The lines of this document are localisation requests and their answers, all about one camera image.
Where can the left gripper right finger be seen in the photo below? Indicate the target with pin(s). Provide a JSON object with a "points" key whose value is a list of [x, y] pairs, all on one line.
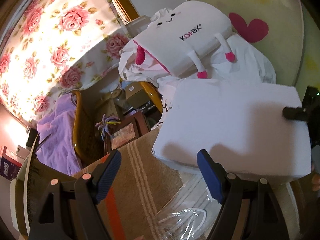
{"points": [[249, 209]]}

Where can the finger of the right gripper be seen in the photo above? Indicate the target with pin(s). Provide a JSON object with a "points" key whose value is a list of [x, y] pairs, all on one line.
{"points": [[293, 113]]}

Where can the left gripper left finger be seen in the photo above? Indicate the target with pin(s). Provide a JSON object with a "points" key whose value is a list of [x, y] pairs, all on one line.
{"points": [[68, 210]]}

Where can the white rectangular box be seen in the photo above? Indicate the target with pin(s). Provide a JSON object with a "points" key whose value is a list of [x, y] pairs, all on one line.
{"points": [[240, 124]]}

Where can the clear plastic bag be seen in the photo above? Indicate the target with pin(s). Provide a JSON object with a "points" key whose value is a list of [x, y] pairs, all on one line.
{"points": [[190, 214]]}

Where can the right hand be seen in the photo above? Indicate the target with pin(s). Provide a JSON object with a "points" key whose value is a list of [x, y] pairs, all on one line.
{"points": [[315, 179]]}

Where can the brown cardboard box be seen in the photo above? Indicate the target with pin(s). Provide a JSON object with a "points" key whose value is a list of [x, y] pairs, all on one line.
{"points": [[27, 189]]}

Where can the purple blanket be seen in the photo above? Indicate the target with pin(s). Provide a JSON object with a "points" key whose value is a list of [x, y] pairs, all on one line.
{"points": [[56, 128]]}

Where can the white cloth bag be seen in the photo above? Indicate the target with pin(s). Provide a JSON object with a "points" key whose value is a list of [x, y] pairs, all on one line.
{"points": [[250, 65]]}

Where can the striped beige table cloth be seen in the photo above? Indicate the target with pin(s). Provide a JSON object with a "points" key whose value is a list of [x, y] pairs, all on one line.
{"points": [[142, 186]]}

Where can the heart patterned green mat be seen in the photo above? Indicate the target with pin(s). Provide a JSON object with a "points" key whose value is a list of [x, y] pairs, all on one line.
{"points": [[284, 31]]}

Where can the wooden rattan chair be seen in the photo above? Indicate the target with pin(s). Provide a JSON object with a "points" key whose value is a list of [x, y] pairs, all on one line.
{"points": [[87, 142]]}

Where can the white Kotex plush toy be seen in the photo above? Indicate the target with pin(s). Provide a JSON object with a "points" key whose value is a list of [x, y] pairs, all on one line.
{"points": [[178, 39]]}

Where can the floral rose curtain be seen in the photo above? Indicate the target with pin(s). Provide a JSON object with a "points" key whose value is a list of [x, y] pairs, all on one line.
{"points": [[52, 47]]}

